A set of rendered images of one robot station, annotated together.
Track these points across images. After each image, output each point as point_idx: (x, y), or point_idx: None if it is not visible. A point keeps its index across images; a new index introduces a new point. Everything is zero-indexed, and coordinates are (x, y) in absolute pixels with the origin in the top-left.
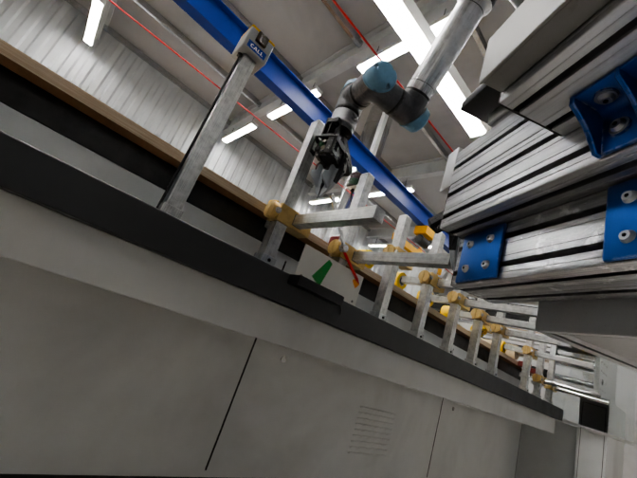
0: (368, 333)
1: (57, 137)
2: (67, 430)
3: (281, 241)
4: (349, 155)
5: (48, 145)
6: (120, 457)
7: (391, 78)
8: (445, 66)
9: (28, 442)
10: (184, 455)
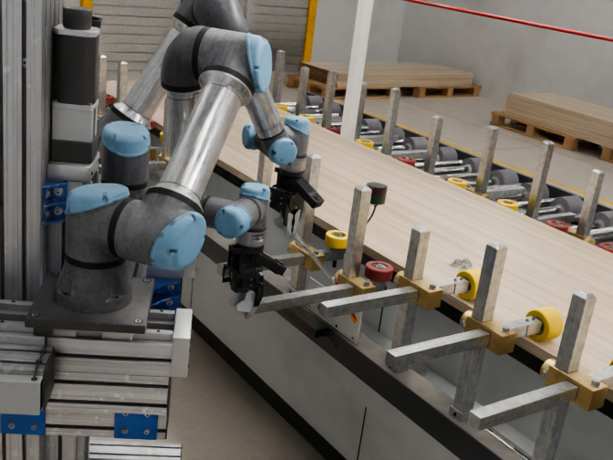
0: (366, 377)
1: (270, 210)
2: (296, 388)
3: (296, 276)
4: (302, 190)
5: (269, 216)
6: (316, 420)
7: (246, 139)
8: (248, 110)
9: (287, 388)
10: (344, 442)
